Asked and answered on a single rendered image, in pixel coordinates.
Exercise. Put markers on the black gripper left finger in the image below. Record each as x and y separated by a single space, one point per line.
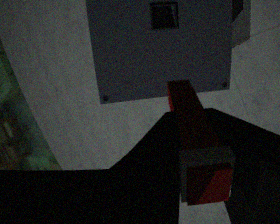
141 188

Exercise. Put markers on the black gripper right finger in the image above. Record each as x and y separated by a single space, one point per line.
255 194

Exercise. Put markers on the dark navy sloped panel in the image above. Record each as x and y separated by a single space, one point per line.
138 45

